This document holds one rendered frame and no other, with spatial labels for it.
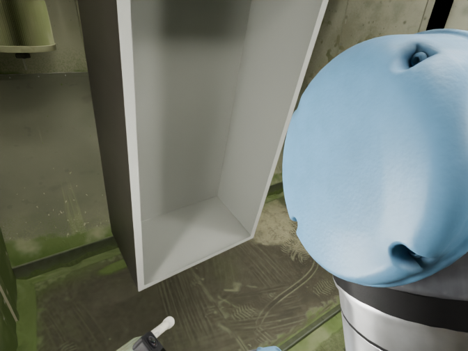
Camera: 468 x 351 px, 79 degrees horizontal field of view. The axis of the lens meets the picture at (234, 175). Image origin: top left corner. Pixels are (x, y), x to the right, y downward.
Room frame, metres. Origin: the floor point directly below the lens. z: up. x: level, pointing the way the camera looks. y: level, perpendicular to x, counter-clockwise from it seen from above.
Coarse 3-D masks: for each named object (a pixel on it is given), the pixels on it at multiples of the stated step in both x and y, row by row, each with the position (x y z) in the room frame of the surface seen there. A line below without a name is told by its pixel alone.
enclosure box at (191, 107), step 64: (128, 0) 0.62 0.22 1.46; (192, 0) 1.10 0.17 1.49; (256, 0) 1.22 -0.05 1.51; (320, 0) 0.99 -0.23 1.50; (128, 64) 0.64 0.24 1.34; (192, 64) 1.14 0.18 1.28; (256, 64) 1.20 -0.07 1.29; (128, 128) 0.66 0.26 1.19; (192, 128) 1.20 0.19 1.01; (256, 128) 1.17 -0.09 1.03; (128, 192) 0.71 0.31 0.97; (192, 192) 1.29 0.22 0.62; (256, 192) 1.14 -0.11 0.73; (128, 256) 0.83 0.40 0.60; (192, 256) 0.97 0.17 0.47
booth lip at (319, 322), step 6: (336, 306) 1.07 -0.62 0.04; (330, 312) 1.04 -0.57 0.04; (336, 312) 1.04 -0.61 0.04; (324, 318) 1.00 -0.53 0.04; (330, 318) 1.01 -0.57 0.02; (312, 324) 0.96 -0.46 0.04; (318, 324) 0.96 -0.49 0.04; (306, 330) 0.92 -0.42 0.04; (312, 330) 0.93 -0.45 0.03; (294, 336) 0.89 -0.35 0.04; (300, 336) 0.89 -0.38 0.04; (288, 342) 0.86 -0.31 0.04; (294, 342) 0.86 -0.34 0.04; (282, 348) 0.82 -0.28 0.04; (288, 348) 0.83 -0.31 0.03
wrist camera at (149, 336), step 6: (144, 336) 0.32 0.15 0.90; (150, 336) 0.33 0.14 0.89; (138, 342) 0.31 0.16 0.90; (144, 342) 0.31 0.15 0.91; (150, 342) 0.31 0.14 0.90; (156, 342) 0.32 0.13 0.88; (132, 348) 0.30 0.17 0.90; (138, 348) 0.30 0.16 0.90; (144, 348) 0.30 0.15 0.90; (150, 348) 0.30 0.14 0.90; (156, 348) 0.31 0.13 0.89; (162, 348) 0.32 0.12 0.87
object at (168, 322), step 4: (164, 320) 0.54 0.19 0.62; (168, 320) 0.54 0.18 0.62; (172, 320) 0.55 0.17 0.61; (160, 324) 0.52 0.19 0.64; (164, 324) 0.52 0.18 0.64; (168, 324) 0.53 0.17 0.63; (172, 324) 0.54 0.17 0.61; (156, 328) 0.49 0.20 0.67; (160, 328) 0.50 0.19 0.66; (164, 328) 0.51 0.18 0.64; (168, 328) 0.53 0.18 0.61; (156, 332) 0.47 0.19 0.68; (160, 332) 0.48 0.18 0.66; (140, 336) 0.43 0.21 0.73; (156, 336) 0.46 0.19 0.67; (132, 340) 0.41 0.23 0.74; (136, 340) 0.41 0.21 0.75; (128, 344) 0.39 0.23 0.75; (132, 344) 0.39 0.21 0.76; (120, 348) 0.37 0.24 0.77; (124, 348) 0.37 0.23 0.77; (128, 348) 0.37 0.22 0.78
